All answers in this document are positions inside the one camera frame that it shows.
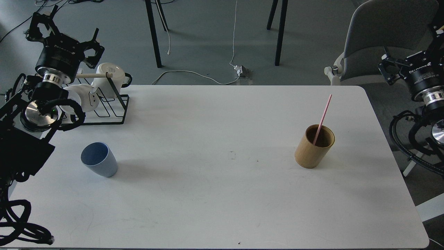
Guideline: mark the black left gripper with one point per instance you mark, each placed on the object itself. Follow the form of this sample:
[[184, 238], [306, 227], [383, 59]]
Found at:
[[59, 55]]

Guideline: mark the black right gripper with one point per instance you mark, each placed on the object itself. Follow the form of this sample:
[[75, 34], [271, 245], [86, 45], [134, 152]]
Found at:
[[422, 73]]

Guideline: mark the pink chopstick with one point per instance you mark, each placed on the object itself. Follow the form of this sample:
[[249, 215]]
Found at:
[[322, 120]]

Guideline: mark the blue cup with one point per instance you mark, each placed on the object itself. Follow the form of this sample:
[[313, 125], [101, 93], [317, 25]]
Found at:
[[99, 159]]

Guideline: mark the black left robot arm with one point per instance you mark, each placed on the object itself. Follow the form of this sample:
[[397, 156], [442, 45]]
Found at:
[[36, 106]]

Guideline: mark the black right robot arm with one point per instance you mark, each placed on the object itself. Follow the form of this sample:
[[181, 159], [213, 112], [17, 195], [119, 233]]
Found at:
[[419, 133]]

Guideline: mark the wooden rack dowel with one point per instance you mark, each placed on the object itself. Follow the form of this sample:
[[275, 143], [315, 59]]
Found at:
[[94, 75]]

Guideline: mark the grey office chair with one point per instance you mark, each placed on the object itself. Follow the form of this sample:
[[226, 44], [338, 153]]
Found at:
[[396, 39]]

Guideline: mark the white mug tilted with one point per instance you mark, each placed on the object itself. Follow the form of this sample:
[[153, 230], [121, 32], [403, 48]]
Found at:
[[85, 95]]

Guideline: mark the black table leg left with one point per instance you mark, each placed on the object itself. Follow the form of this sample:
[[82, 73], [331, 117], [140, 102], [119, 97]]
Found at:
[[152, 28]]

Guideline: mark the black table leg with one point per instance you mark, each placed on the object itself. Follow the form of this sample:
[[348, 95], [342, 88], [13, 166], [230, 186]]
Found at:
[[282, 21], [152, 28]]

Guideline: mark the black table leg right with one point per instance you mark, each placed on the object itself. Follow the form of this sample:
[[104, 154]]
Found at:
[[282, 21]]

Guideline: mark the bamboo cylinder holder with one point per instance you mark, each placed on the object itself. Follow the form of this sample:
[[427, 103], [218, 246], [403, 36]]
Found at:
[[308, 154]]

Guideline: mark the white power plug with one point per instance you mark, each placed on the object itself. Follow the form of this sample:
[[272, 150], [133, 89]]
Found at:
[[242, 71]]

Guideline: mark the black wire dish rack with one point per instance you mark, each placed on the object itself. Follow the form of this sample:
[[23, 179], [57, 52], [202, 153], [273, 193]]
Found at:
[[113, 105]]

